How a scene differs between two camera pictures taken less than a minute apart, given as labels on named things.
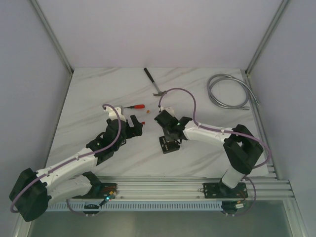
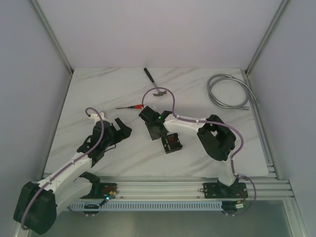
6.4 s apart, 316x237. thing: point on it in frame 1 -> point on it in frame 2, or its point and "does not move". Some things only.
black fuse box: (168, 146) does not move
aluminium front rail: (270, 187) does not move
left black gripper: (135, 126) -> (116, 133)
